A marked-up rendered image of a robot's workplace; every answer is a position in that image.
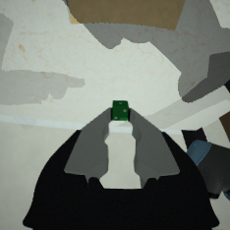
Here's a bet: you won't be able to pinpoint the green die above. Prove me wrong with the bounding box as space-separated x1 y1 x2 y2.
112 100 129 121

